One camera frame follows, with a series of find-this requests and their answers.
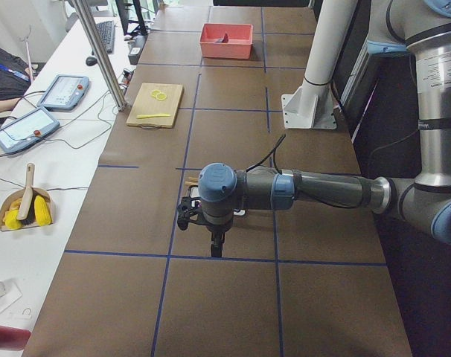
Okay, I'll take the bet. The aluminium frame post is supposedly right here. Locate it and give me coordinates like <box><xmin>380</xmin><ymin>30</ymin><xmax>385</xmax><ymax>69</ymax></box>
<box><xmin>72</xmin><ymin>0</ymin><xmax>127</xmax><ymax>112</ymax></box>

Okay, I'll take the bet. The far teach pendant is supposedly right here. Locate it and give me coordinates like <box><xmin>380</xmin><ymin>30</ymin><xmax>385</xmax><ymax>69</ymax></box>
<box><xmin>37</xmin><ymin>74</ymin><xmax>90</xmax><ymax>112</ymax></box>

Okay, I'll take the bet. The white support column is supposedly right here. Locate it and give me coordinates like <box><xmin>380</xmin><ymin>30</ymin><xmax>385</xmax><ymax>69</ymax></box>
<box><xmin>281</xmin><ymin>0</ymin><xmax>357</xmax><ymax>129</ymax></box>

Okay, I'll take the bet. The bamboo cutting board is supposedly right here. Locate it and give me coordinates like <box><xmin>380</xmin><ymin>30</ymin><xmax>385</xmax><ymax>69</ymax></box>
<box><xmin>127</xmin><ymin>83</ymin><xmax>184</xmax><ymax>129</ymax></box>

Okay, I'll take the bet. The lemon slice front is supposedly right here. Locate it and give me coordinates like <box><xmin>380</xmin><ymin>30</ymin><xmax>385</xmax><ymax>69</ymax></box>
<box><xmin>155</xmin><ymin>91</ymin><xmax>167</xmax><ymax>101</ymax></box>

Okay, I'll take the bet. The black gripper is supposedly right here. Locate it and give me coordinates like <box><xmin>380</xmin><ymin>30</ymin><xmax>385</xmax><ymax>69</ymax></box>
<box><xmin>207</xmin><ymin>225</ymin><xmax>231</xmax><ymax>257</ymax></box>

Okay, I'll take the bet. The black keyboard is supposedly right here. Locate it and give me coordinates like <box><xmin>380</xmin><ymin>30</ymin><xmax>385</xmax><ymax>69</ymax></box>
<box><xmin>96</xmin><ymin>20</ymin><xmax>115</xmax><ymax>54</ymax></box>

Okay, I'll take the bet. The grey and pink cloth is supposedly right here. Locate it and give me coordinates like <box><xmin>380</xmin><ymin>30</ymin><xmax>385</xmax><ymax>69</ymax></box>
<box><xmin>215</xmin><ymin>33</ymin><xmax>228</xmax><ymax>43</ymax></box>

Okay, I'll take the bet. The pink plastic bin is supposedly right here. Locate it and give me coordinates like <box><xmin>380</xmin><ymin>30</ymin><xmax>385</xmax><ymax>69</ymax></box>
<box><xmin>199</xmin><ymin>23</ymin><xmax>254</xmax><ymax>60</ymax></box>

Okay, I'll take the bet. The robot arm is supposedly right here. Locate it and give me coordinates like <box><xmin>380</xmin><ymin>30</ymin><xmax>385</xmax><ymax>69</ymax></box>
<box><xmin>177</xmin><ymin>1</ymin><xmax>451</xmax><ymax>257</ymax></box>

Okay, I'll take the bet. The near teach pendant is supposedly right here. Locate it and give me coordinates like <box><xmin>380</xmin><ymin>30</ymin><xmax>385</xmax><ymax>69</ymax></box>
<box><xmin>0</xmin><ymin>108</ymin><xmax>60</xmax><ymax>154</ymax></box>

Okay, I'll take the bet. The wooden spatula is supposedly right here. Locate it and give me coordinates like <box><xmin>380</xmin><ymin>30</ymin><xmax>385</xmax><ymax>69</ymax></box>
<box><xmin>17</xmin><ymin>163</ymin><xmax>35</xmax><ymax>225</ymax></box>

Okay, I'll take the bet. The right wooden rack rod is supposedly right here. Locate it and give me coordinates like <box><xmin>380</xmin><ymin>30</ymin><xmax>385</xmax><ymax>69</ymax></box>
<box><xmin>185</xmin><ymin>177</ymin><xmax>199</xmax><ymax>187</ymax></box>

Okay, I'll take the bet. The yellow plastic knife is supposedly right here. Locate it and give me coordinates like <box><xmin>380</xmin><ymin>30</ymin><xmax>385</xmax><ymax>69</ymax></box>
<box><xmin>136</xmin><ymin>113</ymin><xmax>171</xmax><ymax>119</ymax></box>

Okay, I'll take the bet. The teach pendant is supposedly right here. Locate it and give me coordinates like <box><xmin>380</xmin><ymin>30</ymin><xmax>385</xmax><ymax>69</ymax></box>
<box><xmin>0</xmin><ymin>108</ymin><xmax>60</xmax><ymax>154</ymax></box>
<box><xmin>37</xmin><ymin>74</ymin><xmax>90</xmax><ymax>112</ymax></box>

